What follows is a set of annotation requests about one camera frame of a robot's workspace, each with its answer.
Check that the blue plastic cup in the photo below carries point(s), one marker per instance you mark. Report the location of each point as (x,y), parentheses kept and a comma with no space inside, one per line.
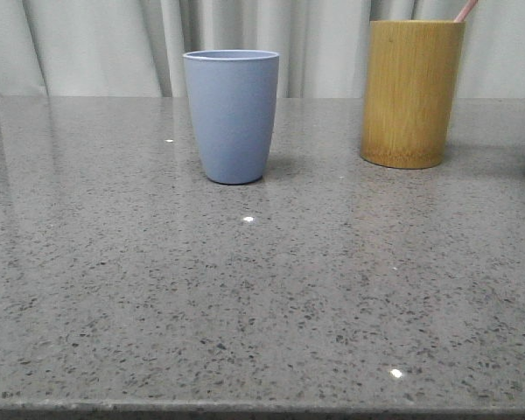
(232,98)

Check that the grey pleated curtain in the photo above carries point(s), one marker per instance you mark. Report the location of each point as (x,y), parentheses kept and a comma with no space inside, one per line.
(136,48)

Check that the bamboo wooden cup holder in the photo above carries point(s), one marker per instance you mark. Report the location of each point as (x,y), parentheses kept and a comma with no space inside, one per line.
(411,78)

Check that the pink chopstick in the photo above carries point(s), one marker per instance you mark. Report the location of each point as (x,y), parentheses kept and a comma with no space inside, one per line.
(465,11)

